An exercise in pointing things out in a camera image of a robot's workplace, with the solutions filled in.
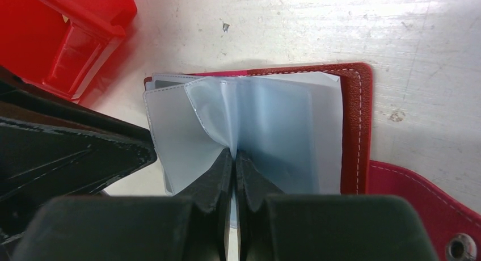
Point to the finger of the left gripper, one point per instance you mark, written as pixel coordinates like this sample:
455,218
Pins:
52,147

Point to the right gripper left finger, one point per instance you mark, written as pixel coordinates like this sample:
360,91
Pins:
206,235

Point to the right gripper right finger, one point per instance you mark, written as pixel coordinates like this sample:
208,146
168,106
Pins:
253,219

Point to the red leather card holder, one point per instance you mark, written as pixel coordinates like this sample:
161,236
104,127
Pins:
308,130

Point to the red plastic tray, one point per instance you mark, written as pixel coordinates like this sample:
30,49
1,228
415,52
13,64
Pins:
60,45

